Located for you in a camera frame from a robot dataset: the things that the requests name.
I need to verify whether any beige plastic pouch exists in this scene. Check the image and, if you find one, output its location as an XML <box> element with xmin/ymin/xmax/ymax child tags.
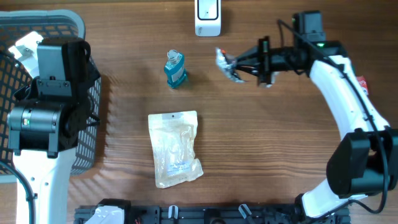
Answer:
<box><xmin>148</xmin><ymin>111</ymin><xmax>203</xmax><ymax>189</ymax></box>

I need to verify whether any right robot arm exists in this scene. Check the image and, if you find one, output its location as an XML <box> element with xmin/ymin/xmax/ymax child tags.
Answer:
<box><xmin>223</xmin><ymin>11</ymin><xmax>397</xmax><ymax>223</ymax></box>

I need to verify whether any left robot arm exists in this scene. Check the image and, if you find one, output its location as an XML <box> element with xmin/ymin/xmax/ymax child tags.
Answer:
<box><xmin>7</xmin><ymin>37</ymin><xmax>100</xmax><ymax>223</ymax></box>

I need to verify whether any red tissue pack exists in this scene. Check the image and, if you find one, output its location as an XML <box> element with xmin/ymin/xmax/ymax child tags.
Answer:
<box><xmin>356</xmin><ymin>76</ymin><xmax>369</xmax><ymax>95</ymax></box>

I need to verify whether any grey plastic shopping basket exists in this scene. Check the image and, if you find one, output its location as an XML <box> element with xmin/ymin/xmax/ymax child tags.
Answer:
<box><xmin>1</xmin><ymin>9</ymin><xmax>101</xmax><ymax>175</ymax></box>

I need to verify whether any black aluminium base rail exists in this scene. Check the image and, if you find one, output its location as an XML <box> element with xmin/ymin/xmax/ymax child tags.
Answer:
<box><xmin>73</xmin><ymin>198</ymin><xmax>352</xmax><ymax>224</ymax></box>

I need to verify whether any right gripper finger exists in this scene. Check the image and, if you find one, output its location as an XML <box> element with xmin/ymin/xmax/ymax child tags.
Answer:
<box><xmin>236</xmin><ymin>46</ymin><xmax>258</xmax><ymax>62</ymax></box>
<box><xmin>235</xmin><ymin>66</ymin><xmax>259</xmax><ymax>77</ymax></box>

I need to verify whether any white barcode scanner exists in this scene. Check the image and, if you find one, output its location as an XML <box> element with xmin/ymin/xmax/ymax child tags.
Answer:
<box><xmin>194</xmin><ymin>0</ymin><xmax>221</xmax><ymax>37</ymax></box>

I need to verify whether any black red packaged item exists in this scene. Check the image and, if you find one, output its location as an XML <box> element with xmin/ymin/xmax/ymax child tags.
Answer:
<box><xmin>215</xmin><ymin>47</ymin><xmax>245</xmax><ymax>83</ymax></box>

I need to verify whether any blue mouthwash bottle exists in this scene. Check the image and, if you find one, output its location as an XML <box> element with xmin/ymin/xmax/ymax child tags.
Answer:
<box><xmin>164</xmin><ymin>50</ymin><xmax>187</xmax><ymax>89</ymax></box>

